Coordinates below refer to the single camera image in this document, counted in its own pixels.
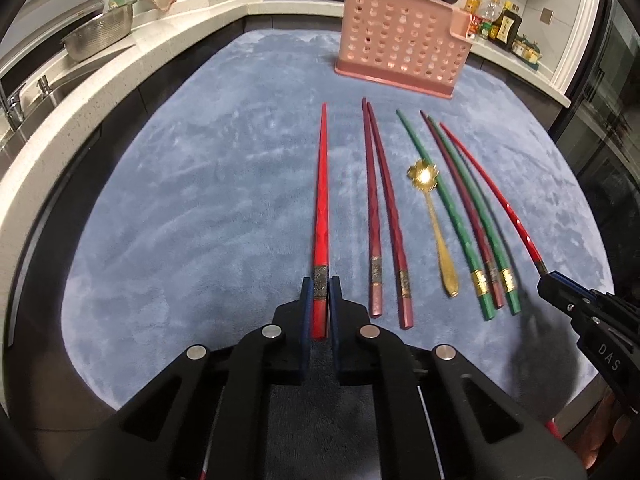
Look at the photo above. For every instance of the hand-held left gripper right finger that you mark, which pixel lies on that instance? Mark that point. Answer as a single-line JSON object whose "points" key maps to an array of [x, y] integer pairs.
{"points": [[334, 310]]}

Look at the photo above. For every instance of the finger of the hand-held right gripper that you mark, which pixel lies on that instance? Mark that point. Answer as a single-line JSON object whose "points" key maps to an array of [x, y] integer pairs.
{"points": [[560, 295]]}

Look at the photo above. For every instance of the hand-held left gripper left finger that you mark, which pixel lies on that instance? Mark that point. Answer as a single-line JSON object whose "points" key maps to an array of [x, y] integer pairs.
{"points": [[304, 310]]}

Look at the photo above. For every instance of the red chopstick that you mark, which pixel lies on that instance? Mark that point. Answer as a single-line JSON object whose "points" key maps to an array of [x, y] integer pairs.
{"points": [[529, 242], [320, 210]]}

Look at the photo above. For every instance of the green chopstick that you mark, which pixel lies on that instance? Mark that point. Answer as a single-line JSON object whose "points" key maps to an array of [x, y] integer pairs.
{"points": [[500, 255], [467, 250]]}

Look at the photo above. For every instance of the maroon chopstick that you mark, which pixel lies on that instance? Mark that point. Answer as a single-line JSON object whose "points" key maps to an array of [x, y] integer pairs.
{"points": [[387, 200], [487, 255], [371, 200]]}

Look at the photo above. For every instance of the gold spoon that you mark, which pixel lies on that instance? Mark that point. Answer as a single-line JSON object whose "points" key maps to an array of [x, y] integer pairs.
{"points": [[448, 275]]}

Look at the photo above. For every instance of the pink perforated utensil holder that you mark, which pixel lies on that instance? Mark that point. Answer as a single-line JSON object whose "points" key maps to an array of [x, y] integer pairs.
{"points": [[400, 35]]}

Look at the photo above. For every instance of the person's right hand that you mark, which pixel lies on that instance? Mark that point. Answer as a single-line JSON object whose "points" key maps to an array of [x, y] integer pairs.
{"points": [[622, 425]]}

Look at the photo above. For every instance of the blue plush mat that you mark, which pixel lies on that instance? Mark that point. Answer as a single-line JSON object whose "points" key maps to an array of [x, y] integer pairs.
{"points": [[200, 210]]}

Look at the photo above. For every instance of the dark glass door cabinet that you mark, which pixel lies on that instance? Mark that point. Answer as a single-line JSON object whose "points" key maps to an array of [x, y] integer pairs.
{"points": [[610, 135]]}

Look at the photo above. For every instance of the rack of small jars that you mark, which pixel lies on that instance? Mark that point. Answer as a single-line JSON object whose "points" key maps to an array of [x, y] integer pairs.
{"points": [[527, 50]]}

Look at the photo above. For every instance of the dark soy sauce bottle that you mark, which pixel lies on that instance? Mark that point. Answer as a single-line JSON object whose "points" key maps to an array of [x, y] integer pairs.
{"points": [[507, 27]]}

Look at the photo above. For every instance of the clear plastic oil bottle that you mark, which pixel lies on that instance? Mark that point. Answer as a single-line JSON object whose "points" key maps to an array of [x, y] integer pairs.
{"points": [[491, 10]]}

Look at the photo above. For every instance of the yellow seasoning packet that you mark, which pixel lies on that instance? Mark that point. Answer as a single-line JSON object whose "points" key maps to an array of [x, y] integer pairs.
{"points": [[472, 5]]}

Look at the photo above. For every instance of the steel sink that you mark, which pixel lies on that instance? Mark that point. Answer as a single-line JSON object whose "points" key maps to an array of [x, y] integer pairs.
{"points": [[55, 77]]}

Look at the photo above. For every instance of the steel colander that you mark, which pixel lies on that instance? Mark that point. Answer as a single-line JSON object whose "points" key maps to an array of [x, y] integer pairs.
{"points": [[100, 32]]}

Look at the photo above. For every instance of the chrome faucet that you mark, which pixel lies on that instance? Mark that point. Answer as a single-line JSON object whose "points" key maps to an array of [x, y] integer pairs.
{"points": [[15, 105]]}

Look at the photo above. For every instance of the wall socket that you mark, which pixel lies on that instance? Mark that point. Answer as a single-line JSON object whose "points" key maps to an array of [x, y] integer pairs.
{"points": [[547, 16]]}

